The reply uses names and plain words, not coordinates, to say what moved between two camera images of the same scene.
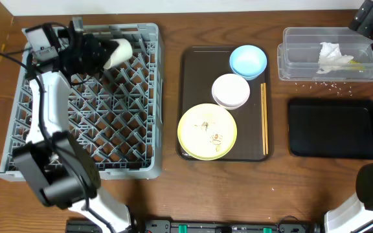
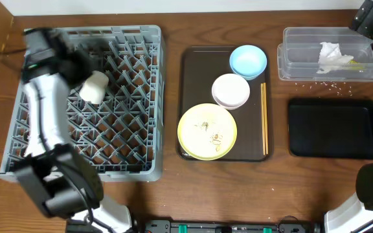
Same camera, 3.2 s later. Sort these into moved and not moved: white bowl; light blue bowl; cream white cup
Moved: cream white cup
Not moved: white bowl; light blue bowl
